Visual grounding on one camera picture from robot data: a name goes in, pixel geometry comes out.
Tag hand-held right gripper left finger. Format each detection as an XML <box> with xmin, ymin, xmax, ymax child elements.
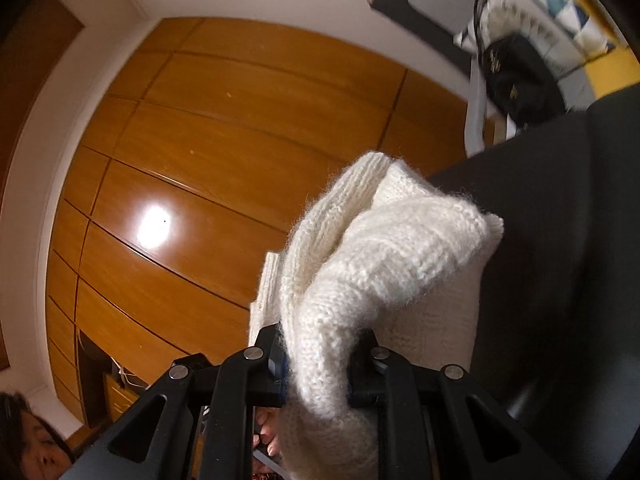
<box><xmin>62</xmin><ymin>324</ymin><xmax>291</xmax><ymax>480</ymax></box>

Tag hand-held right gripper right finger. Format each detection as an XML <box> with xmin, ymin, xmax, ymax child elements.
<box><xmin>345</xmin><ymin>329</ymin><xmax>613</xmax><ymax>480</ymax></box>

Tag white knitted sweater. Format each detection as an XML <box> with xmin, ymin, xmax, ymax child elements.
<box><xmin>247</xmin><ymin>150</ymin><xmax>505</xmax><ymax>480</ymax></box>

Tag person's left hand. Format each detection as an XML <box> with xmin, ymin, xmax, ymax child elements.
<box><xmin>252</xmin><ymin>406</ymin><xmax>287</xmax><ymax>461</ymax></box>

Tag small wooden cabinet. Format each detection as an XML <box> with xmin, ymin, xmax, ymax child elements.
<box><xmin>102</xmin><ymin>370</ymin><xmax>151</xmax><ymax>428</ymax></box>

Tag person's head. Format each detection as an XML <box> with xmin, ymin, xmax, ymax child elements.
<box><xmin>0</xmin><ymin>392</ymin><xmax>76</xmax><ymax>480</ymax></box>

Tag wooden wardrobe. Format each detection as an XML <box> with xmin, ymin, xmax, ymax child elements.
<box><xmin>45</xmin><ymin>16</ymin><xmax>471</xmax><ymax>441</ymax></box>

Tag black handbag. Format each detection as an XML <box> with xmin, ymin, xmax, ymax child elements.
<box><xmin>475</xmin><ymin>32</ymin><xmax>563</xmax><ymax>128</ymax></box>

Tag black padded panel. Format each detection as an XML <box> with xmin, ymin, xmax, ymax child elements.
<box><xmin>367</xmin><ymin>0</ymin><xmax>473</xmax><ymax>68</ymax></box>

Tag triangle pattern pillow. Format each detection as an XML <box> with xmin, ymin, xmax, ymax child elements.
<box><xmin>452</xmin><ymin>0</ymin><xmax>618</xmax><ymax>78</ymax></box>

